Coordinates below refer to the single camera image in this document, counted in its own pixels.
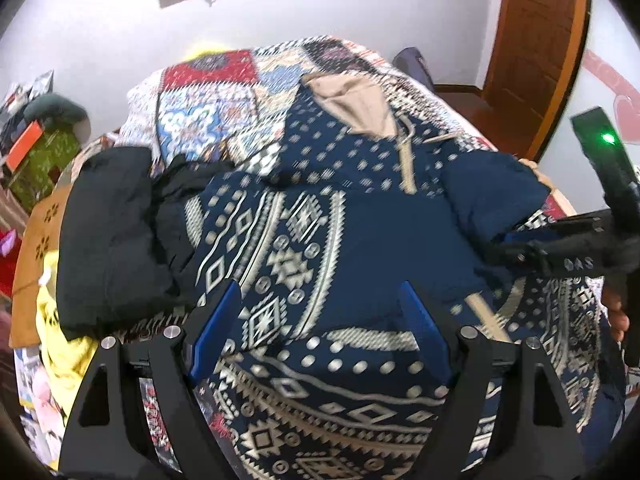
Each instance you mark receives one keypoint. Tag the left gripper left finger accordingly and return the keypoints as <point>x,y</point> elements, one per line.
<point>107,435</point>

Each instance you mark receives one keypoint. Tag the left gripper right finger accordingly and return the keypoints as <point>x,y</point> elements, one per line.
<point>534,436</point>

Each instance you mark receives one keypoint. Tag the navy patterned hooded garment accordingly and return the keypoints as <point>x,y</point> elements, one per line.
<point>320,376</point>

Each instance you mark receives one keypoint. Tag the person's right hand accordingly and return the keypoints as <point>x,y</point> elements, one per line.
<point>612,299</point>

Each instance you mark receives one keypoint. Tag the yellow garment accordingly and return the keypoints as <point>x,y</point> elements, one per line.
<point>66,361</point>

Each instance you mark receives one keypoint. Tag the black folded garment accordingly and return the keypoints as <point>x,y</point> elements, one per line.
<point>128,240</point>

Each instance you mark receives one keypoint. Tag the brown embroidered cloth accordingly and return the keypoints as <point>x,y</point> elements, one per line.
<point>41,236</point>

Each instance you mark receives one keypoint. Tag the red plush toy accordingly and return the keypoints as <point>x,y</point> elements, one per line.
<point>10,246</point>

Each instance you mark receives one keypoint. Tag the brown wooden door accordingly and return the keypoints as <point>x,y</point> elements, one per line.
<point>535,53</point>

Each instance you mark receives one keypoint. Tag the grey-blue backpack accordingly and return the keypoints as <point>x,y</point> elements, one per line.
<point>411,62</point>

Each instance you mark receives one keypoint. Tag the orange flat box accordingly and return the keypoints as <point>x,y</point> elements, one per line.
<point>23,145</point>

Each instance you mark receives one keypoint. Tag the dark green cushion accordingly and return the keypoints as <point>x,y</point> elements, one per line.
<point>50,107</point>

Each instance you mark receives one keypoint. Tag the patchwork patterned bedspread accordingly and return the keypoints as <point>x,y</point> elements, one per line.
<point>233,107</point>

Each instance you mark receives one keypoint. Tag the yellow pillow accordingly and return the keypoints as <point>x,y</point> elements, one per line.
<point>208,52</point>

